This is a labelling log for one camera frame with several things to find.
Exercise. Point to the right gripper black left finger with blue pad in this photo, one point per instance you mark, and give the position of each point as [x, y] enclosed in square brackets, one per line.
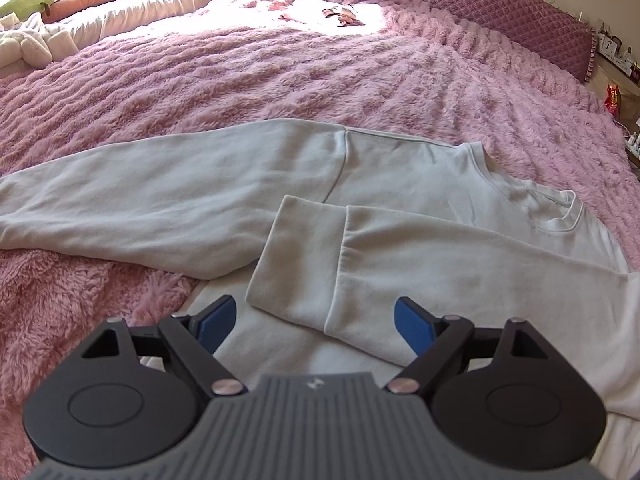
[127, 394]

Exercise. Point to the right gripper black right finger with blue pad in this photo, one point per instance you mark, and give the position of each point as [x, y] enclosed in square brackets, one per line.
[504, 395]

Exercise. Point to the white sweatshirt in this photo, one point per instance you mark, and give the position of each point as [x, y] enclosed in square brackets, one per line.
[337, 223]

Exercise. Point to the white bed sheet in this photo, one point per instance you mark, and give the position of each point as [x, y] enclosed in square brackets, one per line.
[262, 344]

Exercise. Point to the red snack bag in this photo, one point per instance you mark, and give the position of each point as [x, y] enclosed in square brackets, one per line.
[613, 100]

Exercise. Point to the question mark calendar card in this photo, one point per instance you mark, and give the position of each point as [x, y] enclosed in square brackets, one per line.
[609, 46]

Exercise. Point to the white plush toy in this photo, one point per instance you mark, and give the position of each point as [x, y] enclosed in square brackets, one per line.
[33, 43]

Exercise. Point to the pink fluffy blanket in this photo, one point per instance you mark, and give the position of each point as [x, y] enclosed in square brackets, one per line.
[391, 65]

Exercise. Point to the green plush toy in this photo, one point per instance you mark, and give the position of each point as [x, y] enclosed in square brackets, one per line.
[23, 9]

